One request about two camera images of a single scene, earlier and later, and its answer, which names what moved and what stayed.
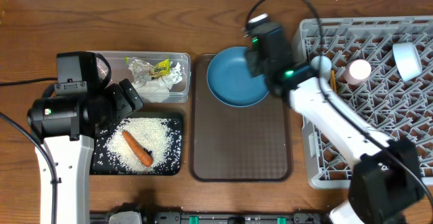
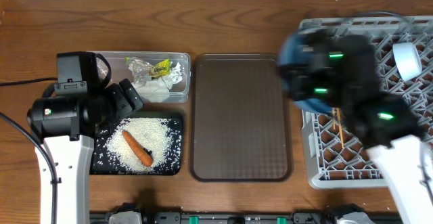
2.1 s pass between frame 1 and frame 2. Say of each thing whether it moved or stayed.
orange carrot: stayed
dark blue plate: moved
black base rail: stayed
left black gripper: stayed
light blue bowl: stayed
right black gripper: moved
